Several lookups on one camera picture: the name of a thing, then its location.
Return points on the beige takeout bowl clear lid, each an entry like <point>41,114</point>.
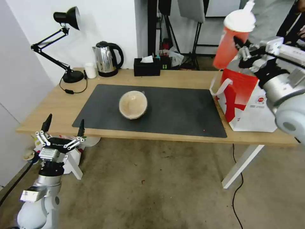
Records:
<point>133,105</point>

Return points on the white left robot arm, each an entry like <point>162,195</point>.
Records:
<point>35,214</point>

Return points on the black tissue box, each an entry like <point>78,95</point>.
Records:
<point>146,69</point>

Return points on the small white cup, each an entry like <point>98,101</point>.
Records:
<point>90,71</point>

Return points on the black desk lamp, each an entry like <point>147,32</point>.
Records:
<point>71,76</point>

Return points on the red white takeout bag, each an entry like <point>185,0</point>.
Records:
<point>250,114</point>

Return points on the red drink cup white lid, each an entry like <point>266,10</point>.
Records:
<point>226,47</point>

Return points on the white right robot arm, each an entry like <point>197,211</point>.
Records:
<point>286,102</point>

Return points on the black power strip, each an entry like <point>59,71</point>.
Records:
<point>164,62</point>

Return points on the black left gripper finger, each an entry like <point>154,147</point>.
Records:
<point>46,124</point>
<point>81,130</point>

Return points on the grey hanging panel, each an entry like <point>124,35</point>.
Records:
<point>191,9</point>

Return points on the black metal frame post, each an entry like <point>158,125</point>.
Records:
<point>152,26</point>

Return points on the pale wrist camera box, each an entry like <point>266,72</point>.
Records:
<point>272,46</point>
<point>48,153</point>

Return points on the white table leg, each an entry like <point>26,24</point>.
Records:
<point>240,167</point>
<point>75,165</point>

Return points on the white drinking straw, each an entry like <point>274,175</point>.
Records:
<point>249,5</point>

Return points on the white tissue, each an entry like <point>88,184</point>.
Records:
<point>146,59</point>

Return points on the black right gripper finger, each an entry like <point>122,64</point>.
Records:
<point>239,41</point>

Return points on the clear crumpled plastic bag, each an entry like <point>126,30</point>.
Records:
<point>176,57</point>

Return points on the black tripod stand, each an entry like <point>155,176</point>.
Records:
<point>172,35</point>
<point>196,45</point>

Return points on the black desk mat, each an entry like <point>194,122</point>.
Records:
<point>178,112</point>

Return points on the person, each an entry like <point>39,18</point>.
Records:
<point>269,21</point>

